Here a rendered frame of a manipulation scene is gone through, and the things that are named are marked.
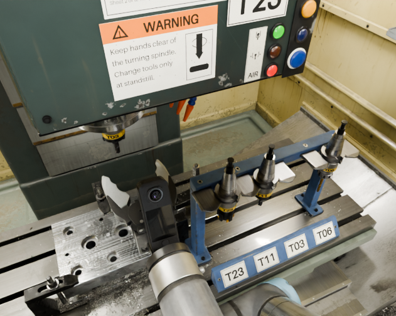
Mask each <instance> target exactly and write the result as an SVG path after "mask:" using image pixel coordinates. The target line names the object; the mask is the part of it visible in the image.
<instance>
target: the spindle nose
mask: <svg viewBox="0 0 396 316"><path fill-rule="evenodd" d="M144 111H145V110H143V111H140V112H136V113H131V114H128V115H123V116H120V117H116V118H112V119H108V120H104V121H101V122H96V123H93V124H89V125H84V126H81V127H78V128H80V129H82V130H85V131H87V132H93V133H110V132H116V131H119V130H122V129H125V128H127V127H129V126H131V125H133V124H134V123H136V122H137V121H138V120H139V119H140V118H141V117H142V116H143V114H144Z"/></svg>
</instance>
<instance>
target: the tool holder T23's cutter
mask: <svg viewBox="0 0 396 316"><path fill-rule="evenodd" d="M234 212H235V210H233V211H231V212H229V213H224V212H223V211H221V210H219V209H217V215H218V219H219V220H220V221H221V222H222V221H223V220H224V221H226V222H227V223H228V222H230V221H232V217H234Z"/></svg>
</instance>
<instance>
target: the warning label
mask: <svg viewBox="0 0 396 316"><path fill-rule="evenodd" d="M217 12H218V5H214V6H207V7H203V8H196V9H188V10H184V11H177V12H172V13H165V14H157V15H153V16H146V17H141V18H134V19H127V20H122V21H115V22H111V23H104V24H99V28H100V33H101V37H102V42H103V46H104V51H105V57H106V61H107V66H108V70H109V76H110V81H111V85H112V91H113V94H114V100H115V101H118V100H122V99H125V98H131V97H135V96H138V95H143V94H147V93H151V92H156V91H159V90H164V89H167V88H172V87H177V86H180V85H185V84H188V83H193V82H198V81H201V80H206V79H209V78H214V77H215V60H216V43H217Z"/></svg>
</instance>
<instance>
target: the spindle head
mask: <svg viewBox="0 0 396 316"><path fill-rule="evenodd" d="M296 1H297V0H288V3H287V9H286V15H285V16H281V17H277V18H270V19H265V20H260V21H254V22H250V23H244V24H238V25H234V26H227V9H228V0H225V1H217V2H213V3H205V4H198V5H194V6H186V7H182V8H174V9H167V10H162V11H155V12H150V13H142V14H135V15H131V16H123V17H119V18H111V19H104V13H103V9H102V3H101V0H0V55H1V58H2V59H3V62H4V64H5V66H6V69H7V71H8V73H9V76H10V77H11V80H12V82H13V85H14V87H15V89H16V91H17V93H18V96H19V98H20V100H21V103H22V104H23V107H24V109H25V112H26V114H27V116H28V118H29V121H30V123H31V125H32V126H33V127H34V128H35V129H36V130H37V131H38V135H39V137H42V136H45V135H50V134H54V133H57V132H62V131H64V130H69V129H74V128H77V127H81V126H84V125H89V124H93V123H96V122H101V121H104V120H108V119H113V118H116V117H120V116H123V115H128V114H131V113H136V112H140V111H143V110H147V109H150V108H155V107H160V106H163V105H167V104H170V103H175V102H179V101H182V100H187V99H190V98H195V97H199V96H202V95H206V94H209V93H214V92H219V91H222V90H226V89H229V88H233V87H238V86H241V85H246V84H249V83H253V82H258V81H261V80H265V79H268V78H267V77H266V76H265V75H264V70H265V68H266V66H267V65H268V64H270V63H272V62H275V63H277V64H278V65H279V69H278V72H277V73H276V75H275V76H273V77H276V76H281V75H282V71H283V67H284V62H285V58H286V52H287V46H288V42H289V37H290V32H291V26H292V20H293V17H294V11H295V7H296ZM214 5H218V12H217V43H216V60H215V77H214V78H209V79H206V80H201V81H198V82H193V83H188V84H185V85H180V86H177V87H172V88H167V89H164V90H159V91H156V92H151V93H147V94H143V95H138V96H135V97H131V98H125V99H122V100H118V101H115V100H114V94H113V91H112V85H111V81H110V76H109V70H108V66H107V61H106V57H105V51H104V46H103V42H102V37H101V33H100V28H99V24H104V23H111V22H115V21H122V20H127V19H134V18H141V17H146V16H153V15H157V14H165V13H172V12H177V11H184V10H188V9H196V8H203V7H207V6H214ZM277 23H284V24H285V25H286V32H285V34H284V36H283V37H282V38H281V39H280V40H277V41H274V40H272V39H271V38H270V31H271V29H272V27H273V26H274V25H275V24H277ZM265 26H268V27H267V35H266V40H265V48H264V56H263V61H262V69H261V74H260V79H257V80H252V81H249V82H245V83H244V78H245V67H246V61H247V50H248V43H249V33H250V29H255V28H261V27H265ZM275 43H279V44H280V45H281V46H282V52H281V54H280V56H279V57H278V58H277V59H275V60H270V59H268V57H267V51H268V49H269V48H270V47H271V46H272V45H273V44H275ZM273 77H272V78H273Z"/></svg>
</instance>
